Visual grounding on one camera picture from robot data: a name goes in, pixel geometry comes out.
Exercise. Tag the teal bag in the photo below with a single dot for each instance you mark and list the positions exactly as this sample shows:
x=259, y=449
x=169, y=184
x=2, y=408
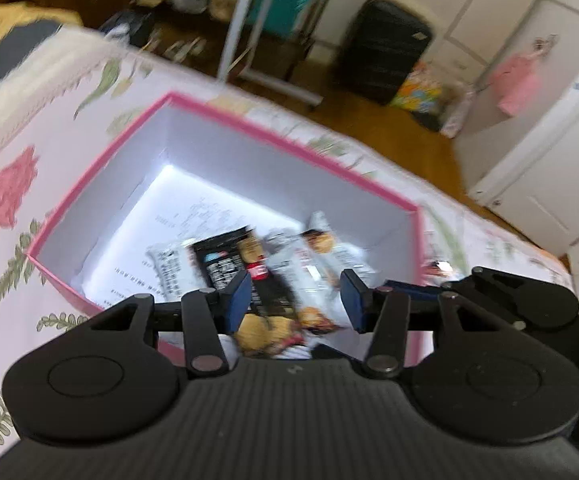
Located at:
x=282, y=10

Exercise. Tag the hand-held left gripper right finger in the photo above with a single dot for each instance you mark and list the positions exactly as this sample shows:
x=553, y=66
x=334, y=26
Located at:
x=355, y=302

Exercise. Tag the white rolling side table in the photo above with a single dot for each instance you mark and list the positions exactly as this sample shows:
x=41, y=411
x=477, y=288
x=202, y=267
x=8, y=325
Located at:
x=237, y=15

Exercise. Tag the white plastic bag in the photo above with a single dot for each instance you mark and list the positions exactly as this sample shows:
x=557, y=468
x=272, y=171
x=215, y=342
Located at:
x=457, y=112

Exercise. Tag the white door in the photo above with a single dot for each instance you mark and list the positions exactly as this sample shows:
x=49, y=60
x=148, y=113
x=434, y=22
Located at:
x=544, y=170

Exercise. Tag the pink gift bag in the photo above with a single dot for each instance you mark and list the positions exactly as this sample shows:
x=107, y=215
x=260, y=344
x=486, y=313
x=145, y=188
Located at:
x=517, y=82

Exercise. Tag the black suitcase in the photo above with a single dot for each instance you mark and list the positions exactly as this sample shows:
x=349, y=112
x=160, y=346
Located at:
x=384, y=50

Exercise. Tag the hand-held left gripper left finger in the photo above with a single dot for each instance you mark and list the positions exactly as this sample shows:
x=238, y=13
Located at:
x=239, y=302

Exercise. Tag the large black cookie packet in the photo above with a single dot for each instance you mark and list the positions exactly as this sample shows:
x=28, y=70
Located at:
x=257, y=285

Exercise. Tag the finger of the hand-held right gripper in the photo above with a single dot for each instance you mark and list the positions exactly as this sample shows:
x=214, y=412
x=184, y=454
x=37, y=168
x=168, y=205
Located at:
x=412, y=290

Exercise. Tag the white wardrobe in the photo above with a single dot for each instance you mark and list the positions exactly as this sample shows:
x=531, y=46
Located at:
x=469, y=5

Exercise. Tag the pink cardboard box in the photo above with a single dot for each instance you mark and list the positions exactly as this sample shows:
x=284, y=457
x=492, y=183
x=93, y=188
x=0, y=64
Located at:
x=269, y=170

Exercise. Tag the colourful gift bag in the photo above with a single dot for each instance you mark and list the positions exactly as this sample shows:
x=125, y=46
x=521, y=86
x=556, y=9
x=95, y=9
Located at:
x=417, y=91

